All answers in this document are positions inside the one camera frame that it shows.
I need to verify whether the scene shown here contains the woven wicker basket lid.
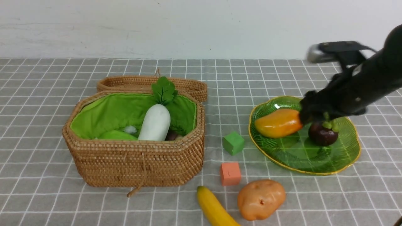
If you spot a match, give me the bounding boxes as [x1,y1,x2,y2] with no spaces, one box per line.
[96,68,208,102]

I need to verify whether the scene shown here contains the green foam cube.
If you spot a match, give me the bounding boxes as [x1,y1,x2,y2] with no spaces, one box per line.
[222,131,245,156]

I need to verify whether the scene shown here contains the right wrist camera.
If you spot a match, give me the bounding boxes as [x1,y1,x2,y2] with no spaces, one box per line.
[306,40,377,67]

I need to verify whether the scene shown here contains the orange toy mango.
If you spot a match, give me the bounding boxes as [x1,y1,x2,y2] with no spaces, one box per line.
[254,108,303,138]

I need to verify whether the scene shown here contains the brown toy potato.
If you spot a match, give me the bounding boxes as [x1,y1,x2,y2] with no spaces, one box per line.
[237,179,286,221]

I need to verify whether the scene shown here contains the green toy bitter gourd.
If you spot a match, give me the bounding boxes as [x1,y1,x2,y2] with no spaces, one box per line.
[95,130,138,140]

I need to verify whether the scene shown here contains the grey checked tablecloth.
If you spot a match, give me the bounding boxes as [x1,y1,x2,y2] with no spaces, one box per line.
[0,58,401,226]

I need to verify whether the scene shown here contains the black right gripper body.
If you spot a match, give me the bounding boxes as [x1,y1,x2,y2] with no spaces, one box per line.
[299,73,367,124]

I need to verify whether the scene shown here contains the yellow toy banana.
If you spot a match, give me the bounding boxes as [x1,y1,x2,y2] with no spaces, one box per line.
[197,186,240,226]

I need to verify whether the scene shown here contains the green leaf-shaped glass plate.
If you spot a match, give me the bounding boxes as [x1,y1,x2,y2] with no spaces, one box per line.
[248,96,361,175]

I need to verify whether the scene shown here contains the purple toy eggplant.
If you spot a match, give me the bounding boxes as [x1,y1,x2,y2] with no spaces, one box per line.
[165,130,182,141]

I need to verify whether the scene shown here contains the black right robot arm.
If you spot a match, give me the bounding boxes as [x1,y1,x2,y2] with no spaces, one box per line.
[300,25,402,124]

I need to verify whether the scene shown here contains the white toy radish green leaves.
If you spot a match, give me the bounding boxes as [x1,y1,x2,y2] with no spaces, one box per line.
[138,76,178,141]

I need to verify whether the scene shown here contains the woven wicker basket green lining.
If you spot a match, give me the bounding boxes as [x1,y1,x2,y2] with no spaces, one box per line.
[62,90,206,188]

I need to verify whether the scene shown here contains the orange foam cube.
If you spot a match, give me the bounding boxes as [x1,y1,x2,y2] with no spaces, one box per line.
[220,162,242,186]

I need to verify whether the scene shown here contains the dark purple toy mangosteen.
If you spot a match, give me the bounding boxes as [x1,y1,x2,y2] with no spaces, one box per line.
[308,112,339,146]

